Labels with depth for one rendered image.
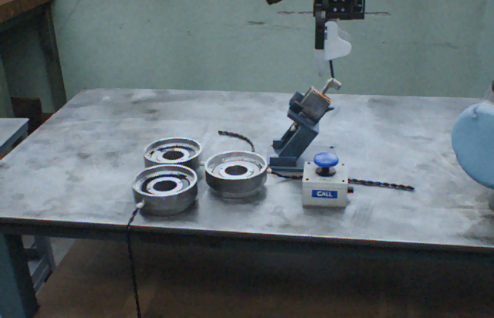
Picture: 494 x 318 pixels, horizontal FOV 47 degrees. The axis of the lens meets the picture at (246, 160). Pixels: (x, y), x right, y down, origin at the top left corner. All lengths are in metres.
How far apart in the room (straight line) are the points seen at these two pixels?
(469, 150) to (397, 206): 0.20
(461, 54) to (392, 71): 0.29
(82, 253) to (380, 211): 0.67
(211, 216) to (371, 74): 1.77
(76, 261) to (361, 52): 1.65
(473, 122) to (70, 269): 0.85
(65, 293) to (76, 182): 0.26
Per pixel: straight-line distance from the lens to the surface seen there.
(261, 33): 2.55
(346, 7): 0.96
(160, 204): 0.90
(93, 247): 1.32
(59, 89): 2.86
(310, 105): 1.01
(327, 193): 0.91
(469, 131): 0.77
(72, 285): 1.22
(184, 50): 2.63
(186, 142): 1.07
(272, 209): 0.92
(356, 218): 0.90
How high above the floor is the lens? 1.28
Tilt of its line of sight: 27 degrees down
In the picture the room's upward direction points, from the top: 2 degrees counter-clockwise
